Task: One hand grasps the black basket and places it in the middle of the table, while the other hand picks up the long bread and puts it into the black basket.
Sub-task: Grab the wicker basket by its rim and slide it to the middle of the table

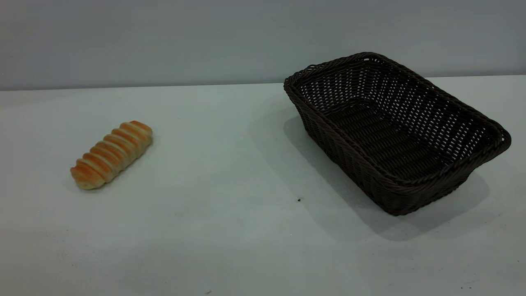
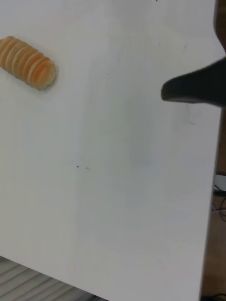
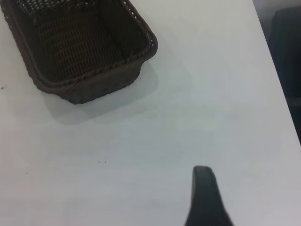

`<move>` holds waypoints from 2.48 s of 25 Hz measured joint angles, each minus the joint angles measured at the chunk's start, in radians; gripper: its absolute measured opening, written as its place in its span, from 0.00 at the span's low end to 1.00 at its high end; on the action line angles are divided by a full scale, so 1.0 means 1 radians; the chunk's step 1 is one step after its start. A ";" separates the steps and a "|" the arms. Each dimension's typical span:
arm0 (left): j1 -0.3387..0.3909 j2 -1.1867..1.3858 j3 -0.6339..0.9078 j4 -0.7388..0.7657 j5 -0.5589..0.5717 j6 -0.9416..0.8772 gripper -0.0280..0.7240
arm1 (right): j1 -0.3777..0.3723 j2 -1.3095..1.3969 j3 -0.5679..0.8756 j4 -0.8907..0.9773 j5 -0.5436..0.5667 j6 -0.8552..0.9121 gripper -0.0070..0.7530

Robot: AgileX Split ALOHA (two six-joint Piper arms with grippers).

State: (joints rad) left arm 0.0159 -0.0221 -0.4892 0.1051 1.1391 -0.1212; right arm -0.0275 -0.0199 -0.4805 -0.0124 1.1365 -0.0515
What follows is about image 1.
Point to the black woven wicker basket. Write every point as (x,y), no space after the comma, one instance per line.
(386,139)

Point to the striped golden bread roll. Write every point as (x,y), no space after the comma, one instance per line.
(111,154)

